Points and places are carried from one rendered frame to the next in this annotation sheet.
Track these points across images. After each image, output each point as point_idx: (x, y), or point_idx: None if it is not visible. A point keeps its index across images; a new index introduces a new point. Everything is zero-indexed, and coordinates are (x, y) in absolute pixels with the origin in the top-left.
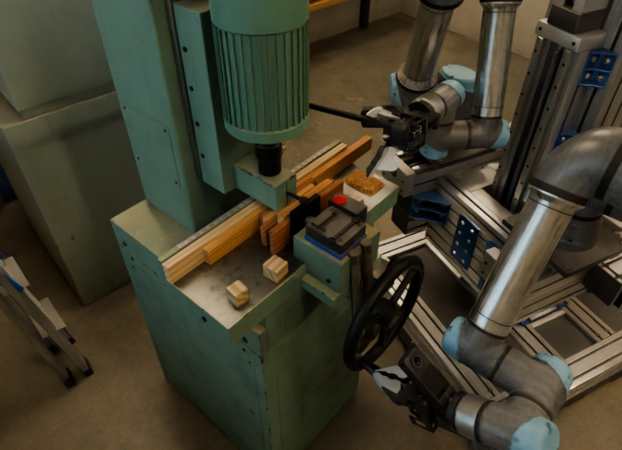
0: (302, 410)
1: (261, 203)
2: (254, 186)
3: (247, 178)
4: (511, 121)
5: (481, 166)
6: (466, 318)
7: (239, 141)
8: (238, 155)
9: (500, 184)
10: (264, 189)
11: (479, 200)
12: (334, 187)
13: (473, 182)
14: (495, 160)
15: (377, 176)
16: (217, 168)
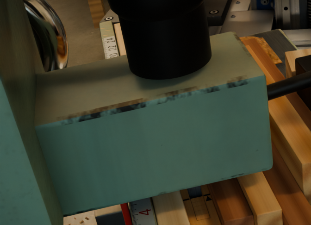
0: None
1: (179, 199)
2: (158, 146)
3: (121, 134)
4: (81, 53)
5: (229, 16)
6: None
7: (10, 28)
8: (27, 87)
9: (290, 9)
10: (210, 120)
11: (295, 40)
12: (266, 53)
13: (253, 32)
14: (231, 4)
15: None
16: (8, 162)
